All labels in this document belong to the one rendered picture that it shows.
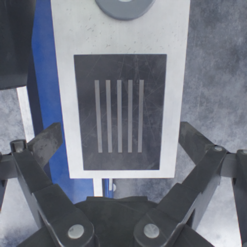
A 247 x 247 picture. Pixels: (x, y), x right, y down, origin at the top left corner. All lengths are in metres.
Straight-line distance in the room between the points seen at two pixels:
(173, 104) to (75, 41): 0.22
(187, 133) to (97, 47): 0.23
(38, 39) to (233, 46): 1.50
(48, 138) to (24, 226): 2.48
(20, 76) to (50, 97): 0.61
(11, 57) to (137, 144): 0.30
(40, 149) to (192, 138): 0.14
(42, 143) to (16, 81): 0.27
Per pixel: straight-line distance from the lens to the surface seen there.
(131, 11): 0.33
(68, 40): 0.36
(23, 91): 0.98
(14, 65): 0.43
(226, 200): 2.40
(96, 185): 1.07
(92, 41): 0.35
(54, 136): 0.20
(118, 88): 0.25
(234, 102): 1.89
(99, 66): 0.25
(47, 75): 1.03
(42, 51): 1.04
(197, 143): 0.17
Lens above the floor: 1.55
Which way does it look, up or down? 72 degrees down
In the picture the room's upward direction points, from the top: 179 degrees clockwise
